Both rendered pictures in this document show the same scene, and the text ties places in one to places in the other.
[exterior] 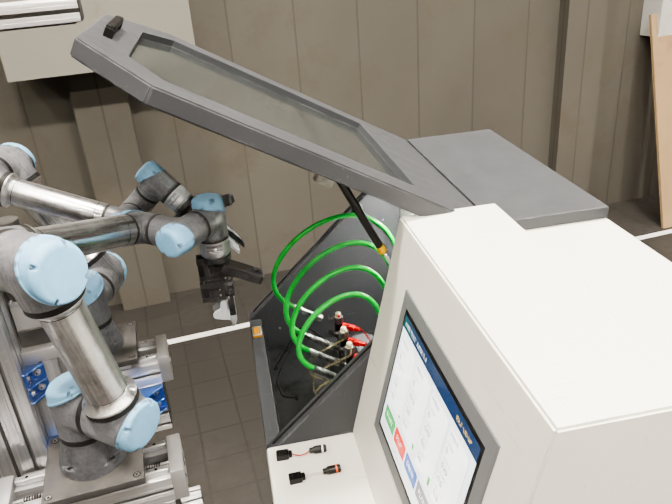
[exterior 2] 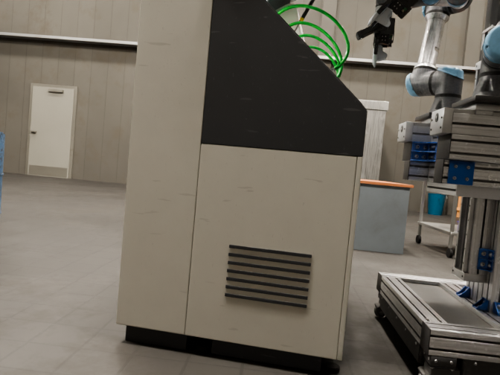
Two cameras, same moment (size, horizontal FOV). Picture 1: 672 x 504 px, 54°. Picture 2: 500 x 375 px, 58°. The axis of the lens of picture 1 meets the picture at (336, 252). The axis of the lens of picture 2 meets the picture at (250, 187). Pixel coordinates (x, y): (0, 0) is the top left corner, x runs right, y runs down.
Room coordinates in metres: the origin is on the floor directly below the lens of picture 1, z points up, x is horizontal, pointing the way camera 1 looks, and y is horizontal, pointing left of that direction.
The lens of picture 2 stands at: (3.54, 0.47, 0.73)
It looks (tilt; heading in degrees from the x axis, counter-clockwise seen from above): 3 degrees down; 199
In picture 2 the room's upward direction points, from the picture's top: 5 degrees clockwise
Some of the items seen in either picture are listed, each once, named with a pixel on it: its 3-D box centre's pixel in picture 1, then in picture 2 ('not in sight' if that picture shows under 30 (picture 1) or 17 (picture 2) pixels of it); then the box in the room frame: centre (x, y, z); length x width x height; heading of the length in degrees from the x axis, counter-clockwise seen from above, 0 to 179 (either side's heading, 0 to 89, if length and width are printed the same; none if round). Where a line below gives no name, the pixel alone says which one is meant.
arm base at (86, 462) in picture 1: (89, 441); (446, 106); (1.20, 0.61, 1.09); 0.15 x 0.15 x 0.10
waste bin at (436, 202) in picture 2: not in sight; (437, 203); (-7.14, 1.11, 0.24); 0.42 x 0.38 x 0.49; 105
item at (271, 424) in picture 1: (266, 394); not in sight; (1.60, 0.24, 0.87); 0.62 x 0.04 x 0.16; 9
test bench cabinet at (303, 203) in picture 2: not in sight; (280, 244); (1.64, -0.02, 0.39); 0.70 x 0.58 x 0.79; 9
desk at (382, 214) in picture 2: not in sight; (364, 210); (-1.58, 0.05, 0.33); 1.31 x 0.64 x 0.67; 15
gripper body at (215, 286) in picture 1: (216, 275); (383, 32); (1.47, 0.30, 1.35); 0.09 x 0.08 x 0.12; 99
